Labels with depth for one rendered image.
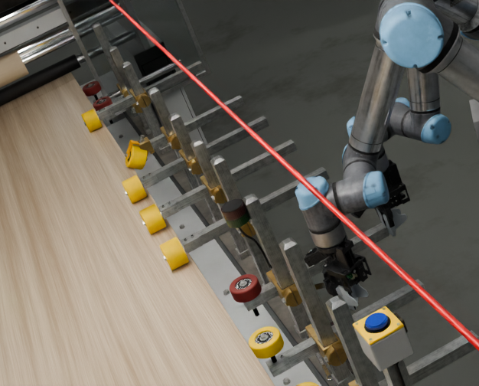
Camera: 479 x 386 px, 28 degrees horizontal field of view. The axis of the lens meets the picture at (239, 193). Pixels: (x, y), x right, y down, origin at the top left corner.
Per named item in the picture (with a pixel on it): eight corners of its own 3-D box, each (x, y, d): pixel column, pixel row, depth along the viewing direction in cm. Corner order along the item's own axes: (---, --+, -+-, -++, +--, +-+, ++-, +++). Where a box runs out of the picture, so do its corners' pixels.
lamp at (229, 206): (268, 262, 251) (239, 195, 241) (275, 272, 246) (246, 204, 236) (248, 273, 250) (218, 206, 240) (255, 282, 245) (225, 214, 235)
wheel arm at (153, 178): (265, 122, 323) (262, 113, 321) (269, 126, 320) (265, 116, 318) (133, 190, 316) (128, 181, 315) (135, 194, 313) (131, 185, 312)
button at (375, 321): (382, 315, 171) (380, 308, 170) (393, 326, 167) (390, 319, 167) (363, 326, 170) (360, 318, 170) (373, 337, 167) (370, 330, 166)
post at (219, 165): (278, 287, 284) (219, 152, 261) (282, 292, 281) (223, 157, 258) (268, 293, 283) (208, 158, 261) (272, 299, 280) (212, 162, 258)
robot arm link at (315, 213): (329, 188, 205) (291, 197, 207) (344, 228, 210) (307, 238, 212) (329, 168, 211) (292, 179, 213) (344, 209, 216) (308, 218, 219)
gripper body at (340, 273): (351, 296, 216) (335, 254, 211) (325, 286, 223) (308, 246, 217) (373, 276, 220) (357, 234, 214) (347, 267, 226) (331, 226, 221)
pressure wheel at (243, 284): (265, 300, 261) (250, 268, 256) (275, 315, 254) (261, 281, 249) (239, 315, 260) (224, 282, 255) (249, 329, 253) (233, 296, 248)
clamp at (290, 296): (288, 278, 262) (281, 263, 260) (306, 301, 250) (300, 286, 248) (269, 288, 261) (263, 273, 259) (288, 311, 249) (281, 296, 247)
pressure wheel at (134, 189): (147, 194, 311) (147, 197, 319) (135, 173, 311) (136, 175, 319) (131, 203, 310) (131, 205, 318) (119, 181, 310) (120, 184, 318)
